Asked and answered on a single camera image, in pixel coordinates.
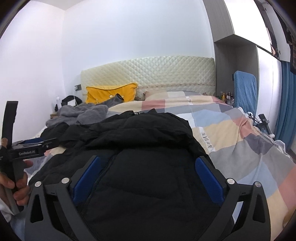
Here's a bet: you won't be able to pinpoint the black puffer jacket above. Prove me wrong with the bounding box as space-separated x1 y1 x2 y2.
29 110 220 240

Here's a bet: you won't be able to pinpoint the person's left hand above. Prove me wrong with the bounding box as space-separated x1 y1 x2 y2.
0 172 30 207

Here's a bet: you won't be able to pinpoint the colourful checked duvet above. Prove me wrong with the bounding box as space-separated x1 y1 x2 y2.
23 90 295 241

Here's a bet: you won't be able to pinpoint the black bag on nightstand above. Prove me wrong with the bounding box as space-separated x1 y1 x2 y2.
55 95 82 111

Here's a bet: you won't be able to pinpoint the grey fleece garment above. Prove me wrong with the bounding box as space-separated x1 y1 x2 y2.
46 94 124 128

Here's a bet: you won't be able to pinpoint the blue curtain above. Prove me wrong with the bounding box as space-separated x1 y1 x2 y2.
275 61 295 150

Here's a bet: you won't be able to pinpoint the yellow pillow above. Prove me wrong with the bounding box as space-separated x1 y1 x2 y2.
85 83 138 104

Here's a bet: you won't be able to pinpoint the bottles on shelf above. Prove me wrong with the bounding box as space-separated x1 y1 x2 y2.
220 92 234 106

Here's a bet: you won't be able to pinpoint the blue towel on chair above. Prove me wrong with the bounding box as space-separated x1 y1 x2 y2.
233 71 257 114

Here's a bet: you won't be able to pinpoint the cream quilted headboard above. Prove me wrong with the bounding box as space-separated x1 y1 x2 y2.
80 56 216 100

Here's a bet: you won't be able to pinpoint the grey wardrobe cabinet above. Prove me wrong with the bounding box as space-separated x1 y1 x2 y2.
204 1 290 132

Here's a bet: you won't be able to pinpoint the wall socket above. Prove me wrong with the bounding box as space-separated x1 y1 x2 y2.
74 84 82 91

